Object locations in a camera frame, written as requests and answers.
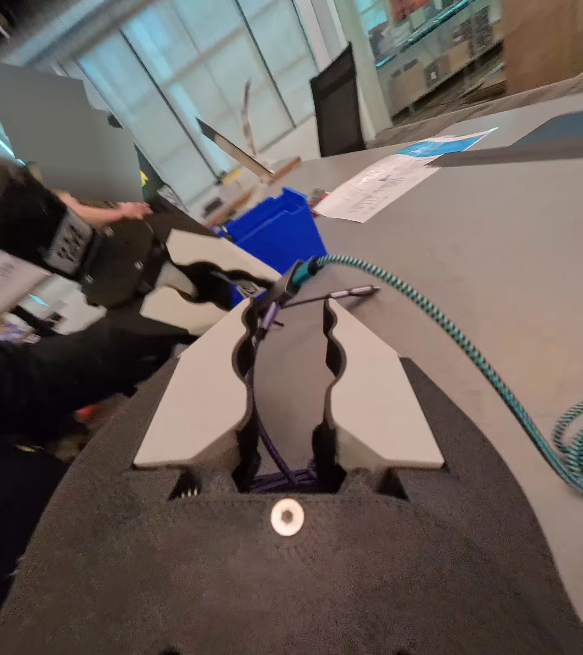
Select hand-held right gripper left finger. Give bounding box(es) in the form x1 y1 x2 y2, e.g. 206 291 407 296
134 298 261 487

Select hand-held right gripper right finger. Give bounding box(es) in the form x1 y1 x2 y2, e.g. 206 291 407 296
313 298 447 484

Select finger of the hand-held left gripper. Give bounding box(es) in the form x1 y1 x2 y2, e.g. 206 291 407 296
138 266 233 337
166 229 282 288

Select grey usb hub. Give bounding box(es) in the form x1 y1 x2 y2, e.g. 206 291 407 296
256 258 381 328

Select purple braided usb cable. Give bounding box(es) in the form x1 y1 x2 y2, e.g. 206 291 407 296
244 302 323 493

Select teal braided usb cable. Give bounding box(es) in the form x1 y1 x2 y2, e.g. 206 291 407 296
296 254 583 498

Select person's left hand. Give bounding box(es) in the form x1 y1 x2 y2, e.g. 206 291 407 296
101 320 197 396

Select blue plastic bin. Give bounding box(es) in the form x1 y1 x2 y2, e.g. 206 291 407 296
220 188 328 308

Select printed paper leaflet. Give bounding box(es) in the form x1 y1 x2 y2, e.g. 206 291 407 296
314 128 499 223

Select black high-back chair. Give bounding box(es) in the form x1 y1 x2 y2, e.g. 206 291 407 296
309 43 366 157

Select black tape strip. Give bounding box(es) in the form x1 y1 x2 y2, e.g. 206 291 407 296
427 138 583 167

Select plywood cabinet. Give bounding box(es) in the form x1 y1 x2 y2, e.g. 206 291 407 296
501 0 583 95

